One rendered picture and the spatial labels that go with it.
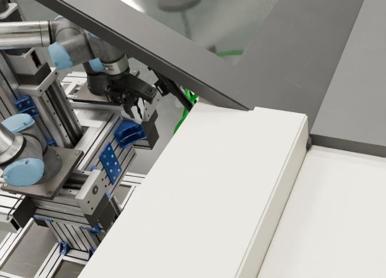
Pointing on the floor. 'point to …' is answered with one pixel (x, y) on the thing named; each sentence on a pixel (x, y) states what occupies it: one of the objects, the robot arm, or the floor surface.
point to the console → (208, 198)
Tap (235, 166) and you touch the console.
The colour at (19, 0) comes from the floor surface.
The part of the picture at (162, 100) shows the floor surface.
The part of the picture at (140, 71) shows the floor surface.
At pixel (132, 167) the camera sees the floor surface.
